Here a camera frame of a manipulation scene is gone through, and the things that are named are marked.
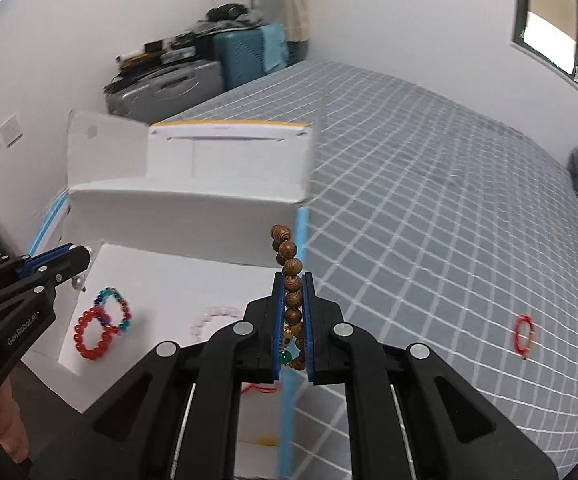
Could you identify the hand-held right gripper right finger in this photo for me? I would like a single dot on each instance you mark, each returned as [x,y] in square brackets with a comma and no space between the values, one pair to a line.
[309,320]

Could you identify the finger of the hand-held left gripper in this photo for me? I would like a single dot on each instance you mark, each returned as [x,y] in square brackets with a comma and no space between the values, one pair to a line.
[66,270]
[44,260]

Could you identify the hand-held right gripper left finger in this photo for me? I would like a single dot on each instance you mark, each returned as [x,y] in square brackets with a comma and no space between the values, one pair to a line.
[277,320]

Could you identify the blue and yellow cardboard box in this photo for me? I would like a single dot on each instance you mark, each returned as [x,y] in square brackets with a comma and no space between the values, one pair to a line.
[219,170]

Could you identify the person's left hand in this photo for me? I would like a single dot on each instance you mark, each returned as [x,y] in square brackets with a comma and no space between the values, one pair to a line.
[6,420]

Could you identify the grey suitcase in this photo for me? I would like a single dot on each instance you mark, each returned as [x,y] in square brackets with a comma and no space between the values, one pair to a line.
[169,85]

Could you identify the stack of black devices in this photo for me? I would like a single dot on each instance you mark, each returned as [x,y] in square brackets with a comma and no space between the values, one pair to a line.
[159,52]

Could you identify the teal suitcase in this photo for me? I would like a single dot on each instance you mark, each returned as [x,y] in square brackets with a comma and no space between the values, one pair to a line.
[241,60]

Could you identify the light blue cloth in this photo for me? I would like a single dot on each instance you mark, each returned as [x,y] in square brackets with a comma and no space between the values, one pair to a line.
[275,47]

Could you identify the pile of dark items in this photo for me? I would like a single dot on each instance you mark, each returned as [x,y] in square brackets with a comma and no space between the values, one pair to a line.
[226,12]

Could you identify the beige curtain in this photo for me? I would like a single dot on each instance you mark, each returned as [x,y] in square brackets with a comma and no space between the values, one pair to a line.
[296,5]

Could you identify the dark framed window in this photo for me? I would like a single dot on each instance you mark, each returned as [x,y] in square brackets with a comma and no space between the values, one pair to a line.
[559,25]

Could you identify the white wall socket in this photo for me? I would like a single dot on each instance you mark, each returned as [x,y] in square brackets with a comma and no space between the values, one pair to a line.
[11,129]

